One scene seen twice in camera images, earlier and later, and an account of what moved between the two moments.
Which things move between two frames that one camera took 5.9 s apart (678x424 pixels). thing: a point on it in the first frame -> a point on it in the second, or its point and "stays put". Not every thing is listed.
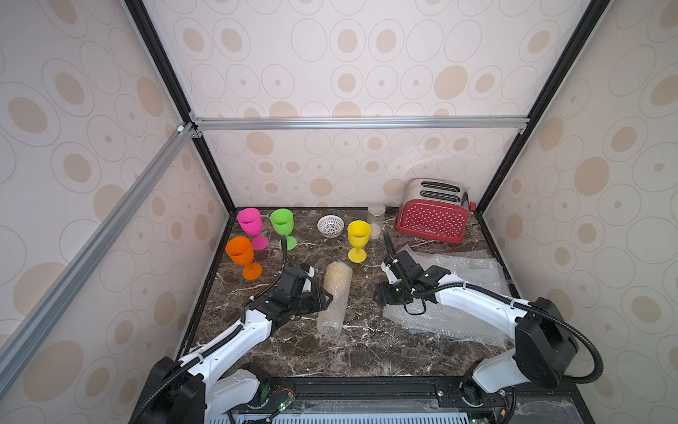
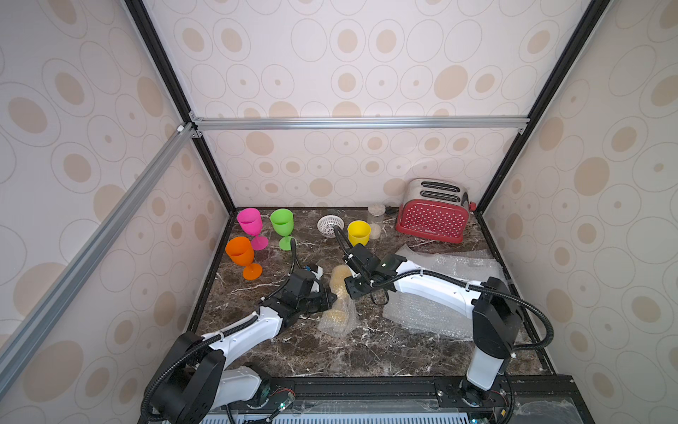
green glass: (282, 221) stays put
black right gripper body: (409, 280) -> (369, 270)
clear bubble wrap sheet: (479, 270) stays put
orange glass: (242, 253) stays put
